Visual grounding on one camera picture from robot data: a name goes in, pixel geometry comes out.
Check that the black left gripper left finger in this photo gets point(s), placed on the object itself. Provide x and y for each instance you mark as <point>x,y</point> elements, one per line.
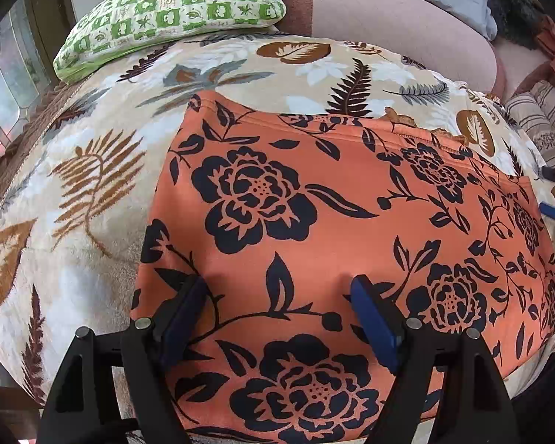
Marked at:
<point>110,385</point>

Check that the green white checkered pillow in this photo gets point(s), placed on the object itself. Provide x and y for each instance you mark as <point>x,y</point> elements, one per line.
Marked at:
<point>114,28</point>

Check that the pink quilted bolster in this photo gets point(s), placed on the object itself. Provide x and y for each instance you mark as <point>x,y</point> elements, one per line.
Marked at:
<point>413,28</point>

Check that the brown wooden window frame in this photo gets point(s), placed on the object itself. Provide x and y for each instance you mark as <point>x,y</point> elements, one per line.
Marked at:
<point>31,34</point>

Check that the beige leaf print blanket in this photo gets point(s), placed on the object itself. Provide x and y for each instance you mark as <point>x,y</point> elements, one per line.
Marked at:
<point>73,219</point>

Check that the dark furry cloth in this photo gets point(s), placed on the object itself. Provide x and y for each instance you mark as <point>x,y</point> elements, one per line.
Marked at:
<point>518,21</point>

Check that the striped beige cushion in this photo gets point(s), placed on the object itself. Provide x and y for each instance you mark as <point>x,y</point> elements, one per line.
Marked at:
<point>534,112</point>

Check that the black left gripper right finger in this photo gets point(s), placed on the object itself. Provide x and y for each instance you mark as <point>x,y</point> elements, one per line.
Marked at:
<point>474,406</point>

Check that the orange black floral garment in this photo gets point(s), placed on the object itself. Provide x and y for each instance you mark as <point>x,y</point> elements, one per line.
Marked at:
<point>278,212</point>

